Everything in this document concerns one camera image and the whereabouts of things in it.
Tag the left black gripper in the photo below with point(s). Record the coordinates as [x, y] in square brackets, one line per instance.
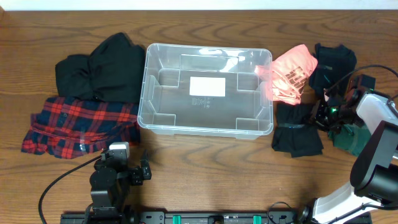
[137, 178]

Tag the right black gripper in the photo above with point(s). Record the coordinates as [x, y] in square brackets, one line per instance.
[316, 119]

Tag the dark green garment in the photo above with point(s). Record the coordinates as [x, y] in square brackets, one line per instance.
[351, 138]

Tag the navy garment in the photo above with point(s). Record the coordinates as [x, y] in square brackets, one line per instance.
[333, 64]

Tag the black taped garment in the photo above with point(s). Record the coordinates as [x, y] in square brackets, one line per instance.
[293, 133]

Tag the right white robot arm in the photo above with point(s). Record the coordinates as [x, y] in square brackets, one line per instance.
[373, 178]

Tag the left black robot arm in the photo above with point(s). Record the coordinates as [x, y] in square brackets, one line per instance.
[112, 179]

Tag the coral pink printed shirt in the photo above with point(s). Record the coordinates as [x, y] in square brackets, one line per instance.
[286, 77]

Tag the red navy plaid shirt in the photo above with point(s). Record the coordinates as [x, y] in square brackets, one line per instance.
[68, 128]

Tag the white label in bin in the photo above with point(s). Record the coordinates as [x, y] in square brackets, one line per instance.
[207, 86]

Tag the large black folded garment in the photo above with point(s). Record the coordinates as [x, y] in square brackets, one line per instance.
[113, 72]

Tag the clear plastic storage bin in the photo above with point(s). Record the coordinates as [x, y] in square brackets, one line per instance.
[166, 107]

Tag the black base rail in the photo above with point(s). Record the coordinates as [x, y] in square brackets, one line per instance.
[186, 218]

